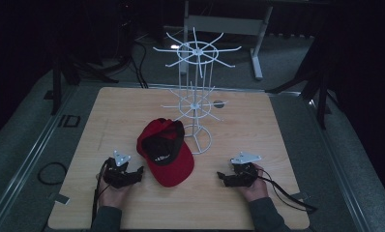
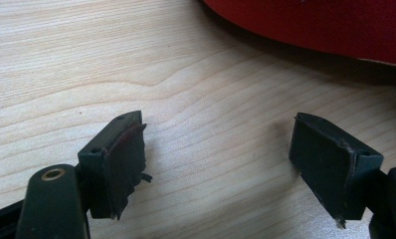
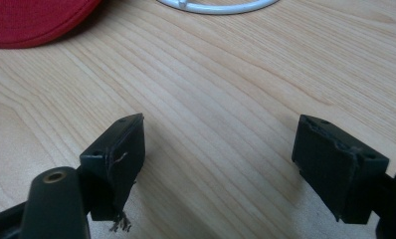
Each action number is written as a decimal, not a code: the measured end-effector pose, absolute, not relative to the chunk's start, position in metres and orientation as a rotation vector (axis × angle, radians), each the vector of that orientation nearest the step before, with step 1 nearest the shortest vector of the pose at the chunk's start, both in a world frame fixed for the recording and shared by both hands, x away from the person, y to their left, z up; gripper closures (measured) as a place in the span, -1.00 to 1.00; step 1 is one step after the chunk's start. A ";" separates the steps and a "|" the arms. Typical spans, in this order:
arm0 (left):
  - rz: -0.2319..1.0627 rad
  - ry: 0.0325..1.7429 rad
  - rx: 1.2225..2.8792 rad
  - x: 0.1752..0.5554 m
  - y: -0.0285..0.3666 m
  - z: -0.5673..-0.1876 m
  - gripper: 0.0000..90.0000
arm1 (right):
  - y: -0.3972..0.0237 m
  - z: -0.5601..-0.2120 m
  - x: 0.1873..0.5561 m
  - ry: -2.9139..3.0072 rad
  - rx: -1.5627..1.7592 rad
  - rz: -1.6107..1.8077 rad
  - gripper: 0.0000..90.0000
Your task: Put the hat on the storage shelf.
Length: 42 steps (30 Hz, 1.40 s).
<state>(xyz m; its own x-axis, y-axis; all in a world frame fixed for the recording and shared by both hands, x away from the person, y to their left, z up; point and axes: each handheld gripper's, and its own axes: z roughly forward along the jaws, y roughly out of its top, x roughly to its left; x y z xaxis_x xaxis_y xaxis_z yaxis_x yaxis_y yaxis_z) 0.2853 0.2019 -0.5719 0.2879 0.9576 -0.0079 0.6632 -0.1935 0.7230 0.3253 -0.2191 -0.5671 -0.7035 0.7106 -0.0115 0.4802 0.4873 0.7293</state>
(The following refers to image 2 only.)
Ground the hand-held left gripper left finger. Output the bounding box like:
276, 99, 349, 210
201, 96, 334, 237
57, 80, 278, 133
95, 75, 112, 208
77, 110, 153, 221

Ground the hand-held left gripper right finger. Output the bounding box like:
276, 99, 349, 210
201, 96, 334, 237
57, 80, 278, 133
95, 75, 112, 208
288, 112, 385, 230

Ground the red container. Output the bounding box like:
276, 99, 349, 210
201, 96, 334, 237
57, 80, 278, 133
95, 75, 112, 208
200, 0, 396, 69

